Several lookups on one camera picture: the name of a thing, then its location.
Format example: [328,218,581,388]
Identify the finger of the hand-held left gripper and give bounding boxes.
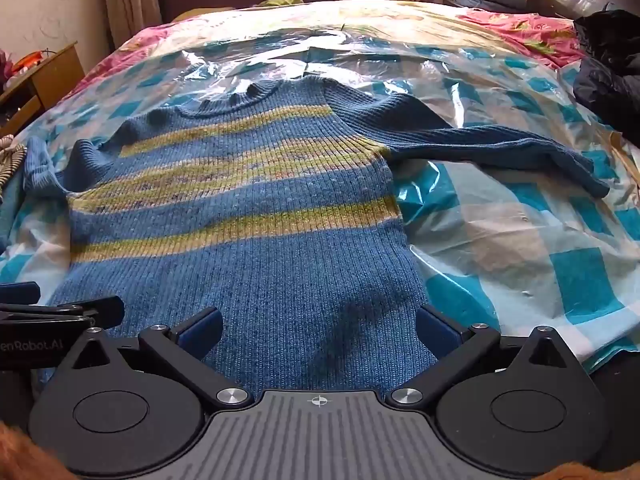
[0,296,126,331]
[0,282,42,306]

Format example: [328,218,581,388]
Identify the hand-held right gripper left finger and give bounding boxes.
[60,307,251,409]

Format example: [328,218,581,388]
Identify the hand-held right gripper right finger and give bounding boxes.
[386,305,591,407]

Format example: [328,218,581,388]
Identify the blue striped knit sweater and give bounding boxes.
[22,79,611,393]

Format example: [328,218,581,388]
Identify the pile of dark clothes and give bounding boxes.
[572,7,640,148]

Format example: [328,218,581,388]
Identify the teal towel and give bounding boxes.
[0,170,26,256]

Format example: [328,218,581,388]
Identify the clear plastic sheet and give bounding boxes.
[20,20,640,361]

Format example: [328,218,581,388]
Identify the brown patterned cloth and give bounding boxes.
[0,135,28,186]

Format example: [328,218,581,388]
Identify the wooden nightstand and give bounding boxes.
[0,42,86,136]

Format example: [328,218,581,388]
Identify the orange item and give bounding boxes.
[12,50,53,73]

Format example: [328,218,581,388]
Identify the floral checkered bed sheet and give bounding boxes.
[0,0,640,376]

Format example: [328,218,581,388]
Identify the green cloth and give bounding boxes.
[250,0,306,11]

